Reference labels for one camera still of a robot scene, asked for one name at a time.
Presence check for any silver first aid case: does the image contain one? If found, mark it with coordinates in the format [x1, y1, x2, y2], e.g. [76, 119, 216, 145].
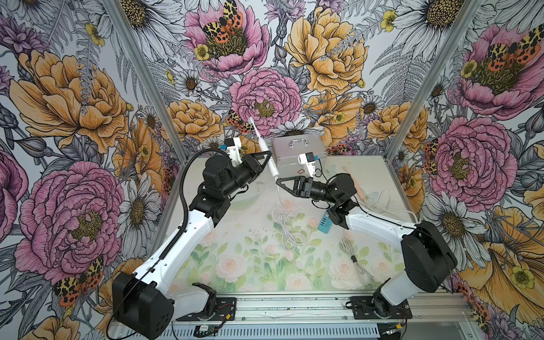
[272, 135, 327, 178]

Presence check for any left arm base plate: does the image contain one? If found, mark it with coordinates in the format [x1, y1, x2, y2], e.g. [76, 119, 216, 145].
[177, 297, 237, 322]

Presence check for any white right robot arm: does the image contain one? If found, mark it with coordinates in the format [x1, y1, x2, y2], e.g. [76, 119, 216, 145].
[276, 173, 458, 318]

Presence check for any aluminium rail frame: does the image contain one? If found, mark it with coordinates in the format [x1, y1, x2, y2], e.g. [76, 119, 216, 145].
[105, 290, 473, 340]

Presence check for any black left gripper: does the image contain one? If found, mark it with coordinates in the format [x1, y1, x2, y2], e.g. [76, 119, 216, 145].
[222, 152, 273, 196]

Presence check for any teal power strip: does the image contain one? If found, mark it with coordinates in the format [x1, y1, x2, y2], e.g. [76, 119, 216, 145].
[317, 213, 333, 234]

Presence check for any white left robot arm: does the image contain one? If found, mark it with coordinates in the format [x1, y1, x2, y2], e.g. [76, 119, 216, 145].
[112, 149, 272, 339]

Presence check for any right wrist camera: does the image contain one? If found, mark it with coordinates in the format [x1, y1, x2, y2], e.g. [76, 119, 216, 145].
[298, 152, 316, 177]

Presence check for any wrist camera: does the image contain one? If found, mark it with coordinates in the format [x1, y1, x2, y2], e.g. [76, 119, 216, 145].
[221, 137, 242, 167]
[298, 152, 316, 177]

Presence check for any white charging cable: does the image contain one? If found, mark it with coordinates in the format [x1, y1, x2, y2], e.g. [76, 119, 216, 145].
[339, 237, 375, 290]

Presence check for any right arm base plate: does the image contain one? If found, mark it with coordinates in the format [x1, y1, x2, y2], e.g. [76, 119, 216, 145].
[345, 296, 412, 320]

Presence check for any pink electric toothbrush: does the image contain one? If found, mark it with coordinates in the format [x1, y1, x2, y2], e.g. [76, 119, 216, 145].
[343, 167, 366, 204]

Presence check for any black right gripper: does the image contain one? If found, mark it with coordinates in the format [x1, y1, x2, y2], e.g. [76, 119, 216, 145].
[277, 175, 340, 203]

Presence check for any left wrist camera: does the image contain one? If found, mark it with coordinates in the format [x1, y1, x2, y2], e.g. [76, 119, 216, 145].
[221, 137, 242, 167]

